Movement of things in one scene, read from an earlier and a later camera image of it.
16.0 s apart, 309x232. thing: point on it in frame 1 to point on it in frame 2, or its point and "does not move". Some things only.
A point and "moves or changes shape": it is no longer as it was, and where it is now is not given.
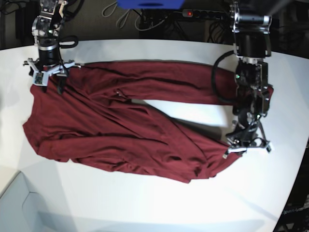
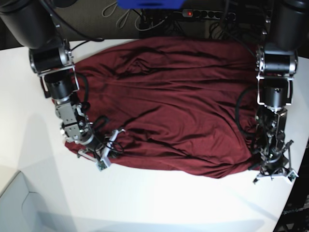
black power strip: x=209 y=14 does not move
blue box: x=151 y=4 does not move
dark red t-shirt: x=94 y=117 moves or changes shape
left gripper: x=49 y=54 to x=95 y=142
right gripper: x=244 y=135 to x=273 y=161
